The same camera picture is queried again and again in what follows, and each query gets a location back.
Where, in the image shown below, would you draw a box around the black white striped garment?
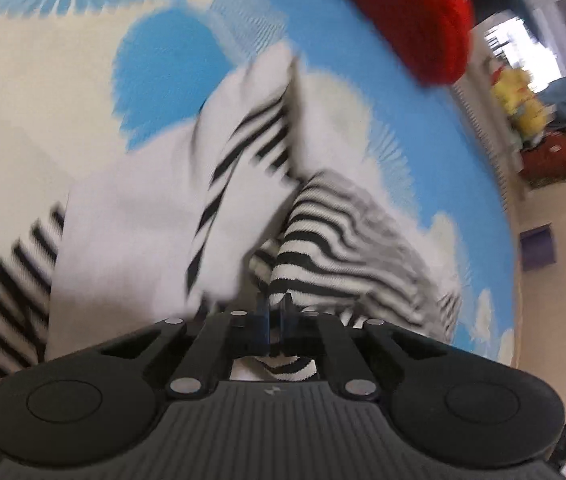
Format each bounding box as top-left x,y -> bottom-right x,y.
0,41 -> 464,480

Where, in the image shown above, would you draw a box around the purple box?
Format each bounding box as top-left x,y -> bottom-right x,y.
520,223 -> 556,272

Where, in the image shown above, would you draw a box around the blue white fan-pattern bedsheet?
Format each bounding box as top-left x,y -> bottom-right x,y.
0,0 -> 515,363

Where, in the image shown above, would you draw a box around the yellow plush toys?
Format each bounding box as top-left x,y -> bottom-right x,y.
492,65 -> 550,139

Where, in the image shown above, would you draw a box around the red folded blanket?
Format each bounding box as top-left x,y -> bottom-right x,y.
351,0 -> 474,86

